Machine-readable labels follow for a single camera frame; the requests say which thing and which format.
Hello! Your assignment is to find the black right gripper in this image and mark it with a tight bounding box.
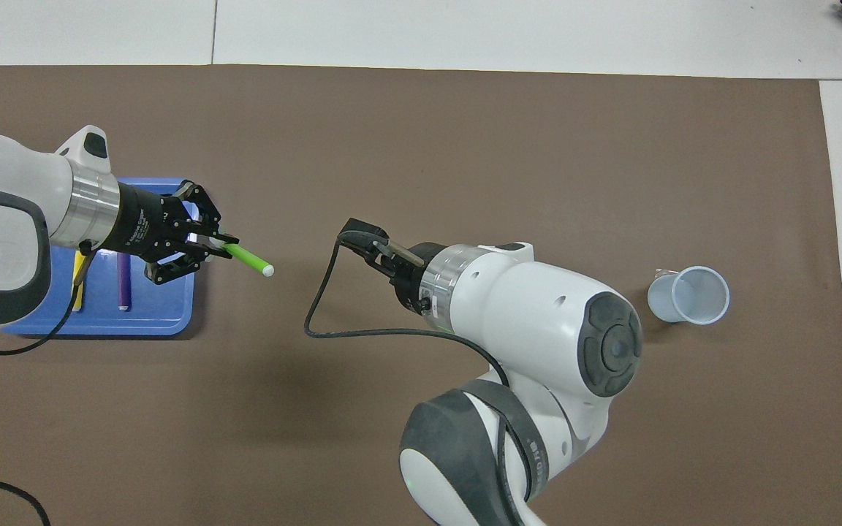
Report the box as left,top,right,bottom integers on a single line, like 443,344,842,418
343,218,452,315

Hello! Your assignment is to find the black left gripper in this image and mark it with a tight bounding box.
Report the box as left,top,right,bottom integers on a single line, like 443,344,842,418
110,181,240,286

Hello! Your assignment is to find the green pen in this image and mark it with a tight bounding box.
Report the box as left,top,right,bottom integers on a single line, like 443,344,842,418
220,243,275,278

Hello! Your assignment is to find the purple pen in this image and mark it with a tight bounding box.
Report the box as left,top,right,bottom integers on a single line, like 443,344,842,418
117,252,132,312

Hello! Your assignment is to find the yellow pen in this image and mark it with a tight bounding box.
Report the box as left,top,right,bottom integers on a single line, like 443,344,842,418
70,252,87,313

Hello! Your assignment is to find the blue plastic tray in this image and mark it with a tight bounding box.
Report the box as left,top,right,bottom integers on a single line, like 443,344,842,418
1,177,199,337

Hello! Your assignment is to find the brown table mat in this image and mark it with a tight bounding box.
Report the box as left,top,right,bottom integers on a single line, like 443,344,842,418
0,64,842,526

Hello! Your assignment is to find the translucent plastic cup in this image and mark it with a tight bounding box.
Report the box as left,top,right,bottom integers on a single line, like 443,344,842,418
647,266,731,327

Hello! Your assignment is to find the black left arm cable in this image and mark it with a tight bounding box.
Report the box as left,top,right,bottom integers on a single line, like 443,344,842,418
0,241,96,526

